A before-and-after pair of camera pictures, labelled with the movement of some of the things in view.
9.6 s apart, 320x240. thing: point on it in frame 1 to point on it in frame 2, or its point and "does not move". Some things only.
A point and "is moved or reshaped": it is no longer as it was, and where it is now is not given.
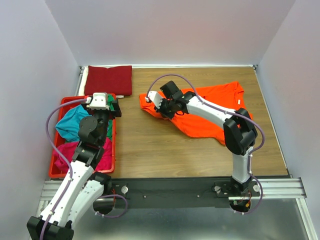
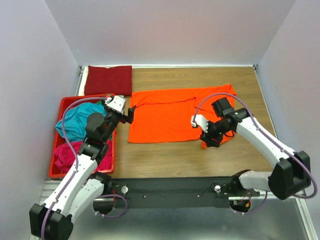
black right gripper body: (166, 109) to (215, 131)
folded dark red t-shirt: (116, 80) does not move
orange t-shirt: (228, 95) is moved or reshaped
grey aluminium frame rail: (81, 69) does not move
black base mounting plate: (177, 192) does not move
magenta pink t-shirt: (69, 150) does not move
